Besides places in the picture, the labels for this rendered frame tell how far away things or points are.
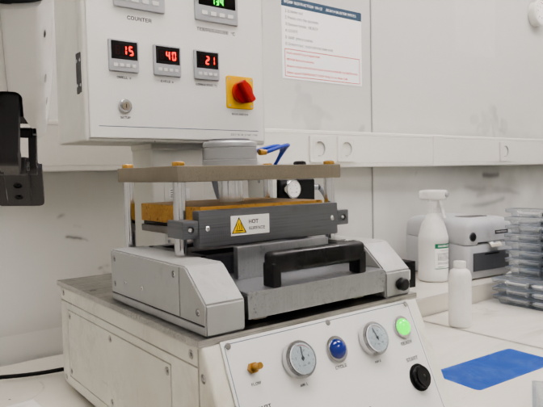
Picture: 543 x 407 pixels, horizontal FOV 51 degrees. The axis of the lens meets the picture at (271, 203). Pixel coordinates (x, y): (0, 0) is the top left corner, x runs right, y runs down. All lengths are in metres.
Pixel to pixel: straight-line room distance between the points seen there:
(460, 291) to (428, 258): 0.30
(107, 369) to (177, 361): 0.21
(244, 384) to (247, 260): 0.16
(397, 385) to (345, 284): 0.14
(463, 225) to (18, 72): 1.39
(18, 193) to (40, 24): 0.13
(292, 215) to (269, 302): 0.17
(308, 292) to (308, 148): 0.85
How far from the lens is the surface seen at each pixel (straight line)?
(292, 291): 0.66
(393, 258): 0.81
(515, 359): 1.17
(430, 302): 1.45
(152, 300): 0.71
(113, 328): 0.82
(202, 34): 0.99
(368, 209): 1.72
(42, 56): 0.38
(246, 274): 0.71
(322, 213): 0.81
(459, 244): 1.65
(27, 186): 0.44
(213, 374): 0.61
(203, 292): 0.61
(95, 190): 1.25
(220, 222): 0.71
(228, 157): 0.80
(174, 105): 0.94
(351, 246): 0.72
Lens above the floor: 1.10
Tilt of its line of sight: 3 degrees down
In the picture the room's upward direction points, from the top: 1 degrees counter-clockwise
